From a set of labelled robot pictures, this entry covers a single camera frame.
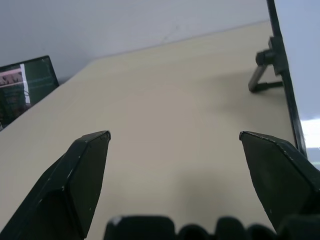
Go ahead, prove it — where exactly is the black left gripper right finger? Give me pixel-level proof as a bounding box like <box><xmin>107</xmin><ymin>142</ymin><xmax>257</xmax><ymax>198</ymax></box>
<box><xmin>239</xmin><ymin>131</ymin><xmax>320</xmax><ymax>240</ymax></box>

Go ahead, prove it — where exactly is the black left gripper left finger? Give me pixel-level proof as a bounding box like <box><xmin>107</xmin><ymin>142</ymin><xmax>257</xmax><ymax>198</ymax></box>
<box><xmin>0</xmin><ymin>130</ymin><xmax>112</xmax><ymax>240</ymax></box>

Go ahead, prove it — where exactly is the black whiteboard stand leg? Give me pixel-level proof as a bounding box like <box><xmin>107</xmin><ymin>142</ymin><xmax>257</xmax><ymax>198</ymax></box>
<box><xmin>247</xmin><ymin>36</ymin><xmax>285</xmax><ymax>94</ymax></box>

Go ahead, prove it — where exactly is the black computer monitor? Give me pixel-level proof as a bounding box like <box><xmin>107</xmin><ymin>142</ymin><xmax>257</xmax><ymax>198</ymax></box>
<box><xmin>0</xmin><ymin>55</ymin><xmax>60</xmax><ymax>132</ymax></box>

